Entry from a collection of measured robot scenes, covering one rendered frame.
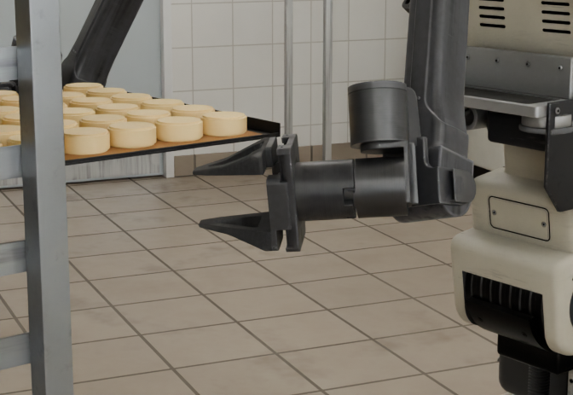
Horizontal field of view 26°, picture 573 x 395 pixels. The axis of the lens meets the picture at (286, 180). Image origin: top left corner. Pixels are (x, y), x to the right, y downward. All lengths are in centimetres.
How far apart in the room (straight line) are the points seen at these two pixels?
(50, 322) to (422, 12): 48
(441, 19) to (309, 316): 257
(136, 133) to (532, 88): 78
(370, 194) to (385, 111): 8
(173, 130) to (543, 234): 80
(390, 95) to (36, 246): 36
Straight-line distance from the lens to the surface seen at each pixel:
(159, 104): 142
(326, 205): 117
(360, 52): 609
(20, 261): 118
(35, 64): 112
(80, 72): 180
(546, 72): 185
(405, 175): 117
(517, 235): 196
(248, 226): 122
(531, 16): 188
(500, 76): 190
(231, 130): 132
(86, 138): 123
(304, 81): 598
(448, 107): 125
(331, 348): 351
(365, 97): 117
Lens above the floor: 118
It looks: 12 degrees down
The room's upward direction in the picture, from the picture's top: straight up
